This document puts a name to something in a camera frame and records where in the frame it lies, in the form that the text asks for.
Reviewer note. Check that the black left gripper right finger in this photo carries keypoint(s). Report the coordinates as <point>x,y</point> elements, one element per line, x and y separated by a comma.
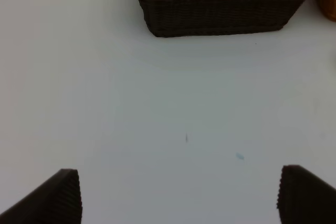
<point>303,197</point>

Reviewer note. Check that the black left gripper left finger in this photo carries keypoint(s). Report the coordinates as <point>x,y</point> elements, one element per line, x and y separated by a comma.
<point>57,200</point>

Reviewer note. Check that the dark brown wicker basket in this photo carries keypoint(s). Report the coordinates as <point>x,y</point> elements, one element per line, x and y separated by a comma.
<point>177,18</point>

